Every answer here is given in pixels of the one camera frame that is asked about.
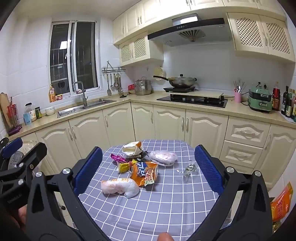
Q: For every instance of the steel sink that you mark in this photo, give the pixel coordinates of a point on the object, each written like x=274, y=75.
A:
x=92, y=104

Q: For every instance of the black range hood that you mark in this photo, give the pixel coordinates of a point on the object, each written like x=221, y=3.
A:
x=192, y=29

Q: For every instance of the clear plastic wrapper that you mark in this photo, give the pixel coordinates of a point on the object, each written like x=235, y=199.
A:
x=190, y=169

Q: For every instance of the hanging steel ladle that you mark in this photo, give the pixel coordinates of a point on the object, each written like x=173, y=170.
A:
x=112, y=86

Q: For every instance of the person's left hand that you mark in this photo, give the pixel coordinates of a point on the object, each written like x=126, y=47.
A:
x=22, y=214

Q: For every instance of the cream upper wall cabinets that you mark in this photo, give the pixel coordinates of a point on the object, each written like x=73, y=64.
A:
x=148, y=14

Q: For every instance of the bundle of chopsticks and utensils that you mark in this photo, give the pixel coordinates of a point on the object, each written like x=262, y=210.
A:
x=238, y=87

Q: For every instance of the dark glass bottle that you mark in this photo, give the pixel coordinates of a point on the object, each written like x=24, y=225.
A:
x=285, y=104

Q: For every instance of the orange box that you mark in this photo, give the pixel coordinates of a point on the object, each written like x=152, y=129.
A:
x=52, y=95

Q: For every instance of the wide cream lattice door cabinet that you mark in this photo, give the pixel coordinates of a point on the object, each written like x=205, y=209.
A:
x=261, y=37

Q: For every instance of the red container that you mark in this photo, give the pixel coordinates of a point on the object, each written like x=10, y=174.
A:
x=131, y=87

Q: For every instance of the sliding window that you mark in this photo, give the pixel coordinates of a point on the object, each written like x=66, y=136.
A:
x=85, y=58

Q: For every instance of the cream base cabinets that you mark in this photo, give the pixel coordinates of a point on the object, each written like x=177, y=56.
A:
x=168, y=122

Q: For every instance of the hanging steel skimmer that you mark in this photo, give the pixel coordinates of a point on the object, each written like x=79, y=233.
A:
x=119, y=89

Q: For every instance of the white orange paper bag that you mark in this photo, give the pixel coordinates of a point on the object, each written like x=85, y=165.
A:
x=131, y=149

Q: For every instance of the blue grid tablecloth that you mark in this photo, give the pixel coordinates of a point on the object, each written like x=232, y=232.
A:
x=173, y=208

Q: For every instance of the small green jar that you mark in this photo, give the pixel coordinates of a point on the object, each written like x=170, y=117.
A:
x=38, y=113

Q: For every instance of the wooden cutting board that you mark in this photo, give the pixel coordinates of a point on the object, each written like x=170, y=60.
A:
x=4, y=106

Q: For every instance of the person's right hand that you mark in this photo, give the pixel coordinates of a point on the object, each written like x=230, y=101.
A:
x=165, y=236

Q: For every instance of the white plastic wrapper orange print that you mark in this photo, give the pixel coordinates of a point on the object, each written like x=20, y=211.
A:
x=118, y=186

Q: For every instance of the pink utensil holder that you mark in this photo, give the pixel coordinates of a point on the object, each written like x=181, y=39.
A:
x=237, y=97

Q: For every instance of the plastic jar black lid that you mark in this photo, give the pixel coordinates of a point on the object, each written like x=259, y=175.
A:
x=31, y=113

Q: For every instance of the green glass bottle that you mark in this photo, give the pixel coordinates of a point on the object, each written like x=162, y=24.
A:
x=289, y=106

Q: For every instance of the steel faucet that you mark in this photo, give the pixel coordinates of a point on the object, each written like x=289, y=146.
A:
x=84, y=97

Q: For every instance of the black snack wrapper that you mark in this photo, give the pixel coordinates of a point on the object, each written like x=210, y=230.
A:
x=138, y=158

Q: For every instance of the pinkish plastic bag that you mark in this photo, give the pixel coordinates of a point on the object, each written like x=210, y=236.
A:
x=163, y=157

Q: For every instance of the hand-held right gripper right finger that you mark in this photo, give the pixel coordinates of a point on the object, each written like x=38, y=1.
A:
x=208, y=171

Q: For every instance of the black induction cooker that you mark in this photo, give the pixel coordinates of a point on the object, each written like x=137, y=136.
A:
x=180, y=89

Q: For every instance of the red knife rack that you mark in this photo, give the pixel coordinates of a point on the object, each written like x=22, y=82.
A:
x=12, y=115

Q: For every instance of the dark sauce bottle red label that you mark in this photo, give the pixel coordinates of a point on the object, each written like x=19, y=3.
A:
x=276, y=98

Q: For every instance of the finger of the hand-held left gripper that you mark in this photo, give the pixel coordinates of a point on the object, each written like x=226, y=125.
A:
x=34, y=154
x=12, y=144

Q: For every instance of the purple candy wrapper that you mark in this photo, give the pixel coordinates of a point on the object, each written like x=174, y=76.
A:
x=118, y=158

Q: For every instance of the orange snack bag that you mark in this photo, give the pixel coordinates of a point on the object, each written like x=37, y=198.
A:
x=145, y=173

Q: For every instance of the cream perforated plate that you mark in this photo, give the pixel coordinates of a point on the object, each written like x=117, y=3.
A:
x=159, y=73

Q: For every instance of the small red yellow package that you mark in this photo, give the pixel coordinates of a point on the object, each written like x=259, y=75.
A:
x=59, y=97

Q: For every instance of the wall utensil rack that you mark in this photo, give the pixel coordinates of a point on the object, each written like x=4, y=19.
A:
x=113, y=69

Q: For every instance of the steel stock pot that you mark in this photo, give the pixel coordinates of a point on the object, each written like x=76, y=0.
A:
x=143, y=88

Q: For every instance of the yellow snack wrapper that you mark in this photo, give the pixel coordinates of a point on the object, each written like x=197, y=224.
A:
x=123, y=166

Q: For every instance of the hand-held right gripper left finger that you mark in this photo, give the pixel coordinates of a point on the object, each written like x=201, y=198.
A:
x=89, y=171

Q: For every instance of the green multicooker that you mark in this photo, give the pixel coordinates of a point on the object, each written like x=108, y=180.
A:
x=260, y=99

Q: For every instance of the steel wok with lid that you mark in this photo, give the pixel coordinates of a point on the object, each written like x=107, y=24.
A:
x=182, y=81

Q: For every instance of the hanging steel spatula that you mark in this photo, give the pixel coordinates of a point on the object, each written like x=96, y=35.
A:
x=109, y=91

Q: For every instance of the beige board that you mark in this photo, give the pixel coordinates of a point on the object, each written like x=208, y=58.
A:
x=208, y=94

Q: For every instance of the black glass gas stove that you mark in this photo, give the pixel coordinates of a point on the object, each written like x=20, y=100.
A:
x=185, y=100

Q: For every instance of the white bowl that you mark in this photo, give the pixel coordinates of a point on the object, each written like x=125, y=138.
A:
x=50, y=111

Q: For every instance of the small dish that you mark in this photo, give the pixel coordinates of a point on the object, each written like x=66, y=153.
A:
x=124, y=95

